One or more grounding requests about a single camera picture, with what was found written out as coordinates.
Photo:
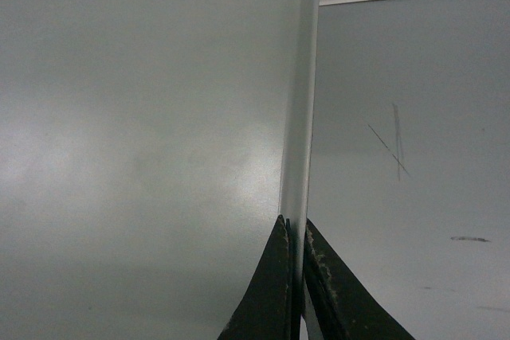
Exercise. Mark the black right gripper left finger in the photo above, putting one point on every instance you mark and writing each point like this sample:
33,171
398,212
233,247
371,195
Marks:
270,307

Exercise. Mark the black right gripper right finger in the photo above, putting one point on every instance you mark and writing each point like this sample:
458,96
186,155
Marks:
336,304

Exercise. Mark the grey rectangular tray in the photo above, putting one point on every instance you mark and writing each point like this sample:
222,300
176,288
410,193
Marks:
147,149

